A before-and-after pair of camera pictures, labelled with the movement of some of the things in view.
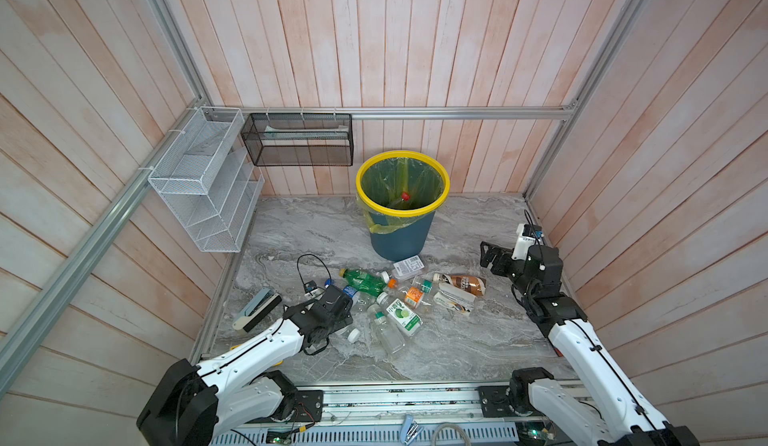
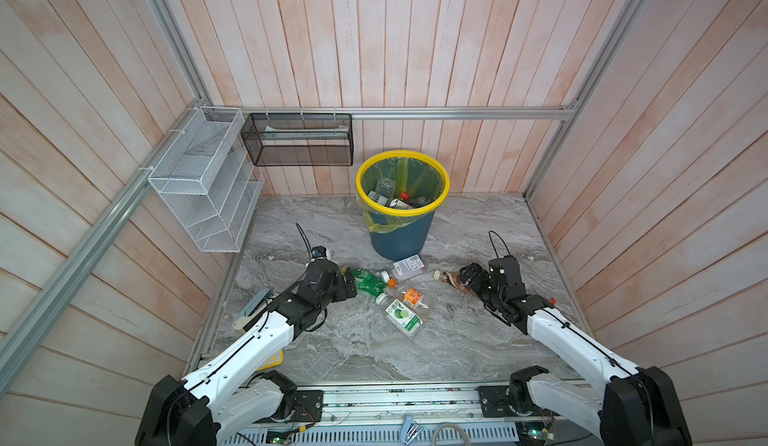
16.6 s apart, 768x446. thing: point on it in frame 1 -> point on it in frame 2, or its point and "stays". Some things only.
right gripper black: [504, 256] -> [475, 281]
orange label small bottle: [413, 297] stays
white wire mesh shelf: [206, 179] stays
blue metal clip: [410, 430] stays
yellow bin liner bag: [399, 183] stays
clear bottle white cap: [391, 341] -> [385, 189]
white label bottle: [454, 298] -> [398, 204]
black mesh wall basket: [300, 139] stays
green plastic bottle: [367, 282] stays
